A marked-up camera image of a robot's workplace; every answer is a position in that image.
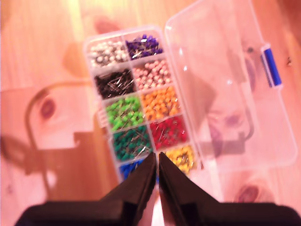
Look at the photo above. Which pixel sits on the clear case with blue latch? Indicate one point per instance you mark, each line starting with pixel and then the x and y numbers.
pixel 271 68

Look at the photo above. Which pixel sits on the pile of light green pins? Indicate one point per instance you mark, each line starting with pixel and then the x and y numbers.
pixel 124 113

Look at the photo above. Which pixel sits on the pile of blue pins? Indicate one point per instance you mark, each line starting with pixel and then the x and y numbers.
pixel 129 169

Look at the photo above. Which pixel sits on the pile of purple pins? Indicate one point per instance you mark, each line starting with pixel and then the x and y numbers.
pixel 144 46

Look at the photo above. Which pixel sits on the pile of red pins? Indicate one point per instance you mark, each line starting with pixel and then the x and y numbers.
pixel 168 131

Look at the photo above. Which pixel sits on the pile of orange pins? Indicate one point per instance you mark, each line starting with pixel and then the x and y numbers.
pixel 161 101

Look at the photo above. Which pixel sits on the clear plastic pin box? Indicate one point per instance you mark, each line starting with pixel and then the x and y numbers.
pixel 211 94

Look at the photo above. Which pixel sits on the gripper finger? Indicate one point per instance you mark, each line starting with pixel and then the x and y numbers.
pixel 136 186
pixel 178 188

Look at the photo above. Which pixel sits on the pile of white pins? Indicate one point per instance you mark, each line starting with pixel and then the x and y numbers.
pixel 108 53

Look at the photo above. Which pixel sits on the pile of yellow pins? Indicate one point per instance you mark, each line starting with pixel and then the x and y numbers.
pixel 182 157

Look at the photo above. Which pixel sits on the pile of black pins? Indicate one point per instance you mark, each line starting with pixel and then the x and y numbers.
pixel 115 83

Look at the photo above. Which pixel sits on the pile of dark green pins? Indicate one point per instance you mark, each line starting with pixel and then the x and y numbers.
pixel 130 141

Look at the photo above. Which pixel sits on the pile of pink pins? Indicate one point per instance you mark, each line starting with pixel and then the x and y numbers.
pixel 152 74

